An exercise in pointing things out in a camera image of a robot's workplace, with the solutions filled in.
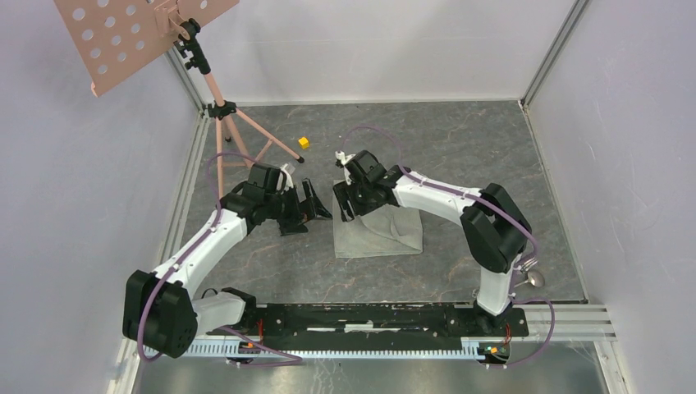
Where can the grey cloth napkin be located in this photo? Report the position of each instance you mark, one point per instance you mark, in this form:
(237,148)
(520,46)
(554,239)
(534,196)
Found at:
(387,231)

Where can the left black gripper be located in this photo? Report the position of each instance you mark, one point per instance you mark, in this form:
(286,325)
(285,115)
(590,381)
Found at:
(303,212)

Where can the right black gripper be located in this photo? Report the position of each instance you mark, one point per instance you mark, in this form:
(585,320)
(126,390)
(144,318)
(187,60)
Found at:
(343,194)

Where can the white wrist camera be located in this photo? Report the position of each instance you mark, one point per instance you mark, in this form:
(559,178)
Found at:
(285,181)
(342,158)

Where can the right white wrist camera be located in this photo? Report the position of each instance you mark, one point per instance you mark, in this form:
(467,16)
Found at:
(342,158)

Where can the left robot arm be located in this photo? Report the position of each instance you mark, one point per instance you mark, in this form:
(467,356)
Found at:
(160,312)

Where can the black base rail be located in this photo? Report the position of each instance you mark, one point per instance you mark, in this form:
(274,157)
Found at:
(377,326)

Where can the pink music stand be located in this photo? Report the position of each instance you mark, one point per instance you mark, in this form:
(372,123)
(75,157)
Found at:
(115,39)

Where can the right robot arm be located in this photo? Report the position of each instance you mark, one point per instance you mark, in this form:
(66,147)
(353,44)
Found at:
(495,229)

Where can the silver spoon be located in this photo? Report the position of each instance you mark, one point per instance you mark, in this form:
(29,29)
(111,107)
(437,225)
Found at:
(533,278)

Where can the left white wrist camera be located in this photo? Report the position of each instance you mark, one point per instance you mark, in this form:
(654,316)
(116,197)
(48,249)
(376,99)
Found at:
(285,181)

